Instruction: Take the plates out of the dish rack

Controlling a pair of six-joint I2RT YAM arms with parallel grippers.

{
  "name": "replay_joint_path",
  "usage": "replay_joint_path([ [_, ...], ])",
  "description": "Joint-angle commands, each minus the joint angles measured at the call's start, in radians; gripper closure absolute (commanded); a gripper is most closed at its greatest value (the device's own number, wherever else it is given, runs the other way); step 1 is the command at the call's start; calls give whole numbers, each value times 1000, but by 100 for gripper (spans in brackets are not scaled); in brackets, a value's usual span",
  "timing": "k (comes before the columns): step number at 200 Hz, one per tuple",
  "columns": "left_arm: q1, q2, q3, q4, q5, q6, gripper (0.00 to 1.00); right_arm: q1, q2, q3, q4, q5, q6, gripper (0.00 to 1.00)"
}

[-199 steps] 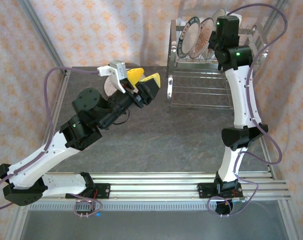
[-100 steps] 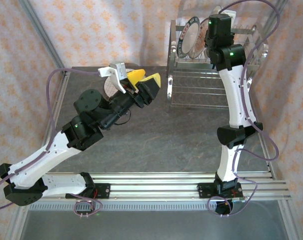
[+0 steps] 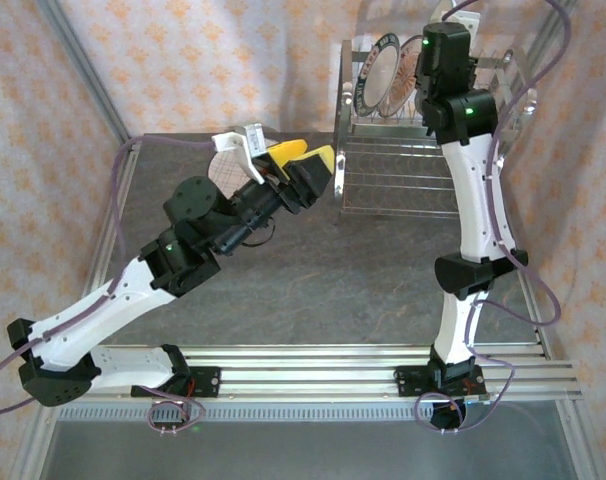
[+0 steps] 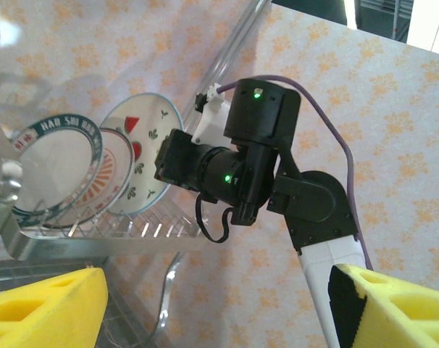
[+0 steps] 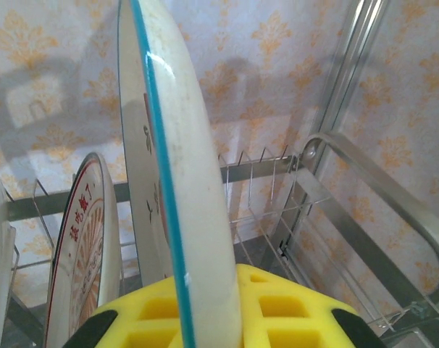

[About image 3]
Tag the large grid line plate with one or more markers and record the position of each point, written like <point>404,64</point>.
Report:
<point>225,170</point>

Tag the orange sunburst plate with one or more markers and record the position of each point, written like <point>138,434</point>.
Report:
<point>405,80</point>

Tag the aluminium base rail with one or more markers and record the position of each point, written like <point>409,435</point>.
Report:
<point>308,372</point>

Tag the green rimmed white plate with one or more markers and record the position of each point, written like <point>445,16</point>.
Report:
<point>378,75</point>

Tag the aluminium table side rail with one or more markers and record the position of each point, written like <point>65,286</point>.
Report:
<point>533,310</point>
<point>103,250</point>

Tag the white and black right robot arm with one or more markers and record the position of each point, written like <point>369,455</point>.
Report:
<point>475,200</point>

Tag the aluminium frame post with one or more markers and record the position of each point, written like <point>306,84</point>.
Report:
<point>548,30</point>
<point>88,70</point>

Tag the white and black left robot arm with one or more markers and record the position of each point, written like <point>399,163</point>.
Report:
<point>93,315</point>

